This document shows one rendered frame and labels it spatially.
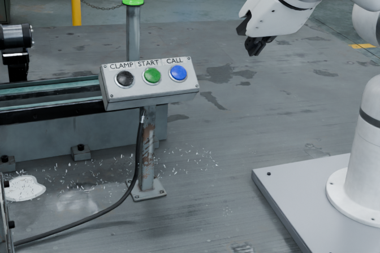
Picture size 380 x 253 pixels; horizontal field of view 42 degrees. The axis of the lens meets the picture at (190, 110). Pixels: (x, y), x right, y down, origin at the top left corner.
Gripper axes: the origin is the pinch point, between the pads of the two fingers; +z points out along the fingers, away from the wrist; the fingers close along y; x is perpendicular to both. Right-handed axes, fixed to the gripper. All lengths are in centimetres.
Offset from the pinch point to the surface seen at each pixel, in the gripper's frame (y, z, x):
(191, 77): 9.8, 8.7, 1.0
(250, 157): -9.8, 33.6, 11.1
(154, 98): 17.0, 10.6, 3.5
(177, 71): 12.3, 7.9, -0.1
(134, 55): 4, 57, -32
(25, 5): 10, 341, -256
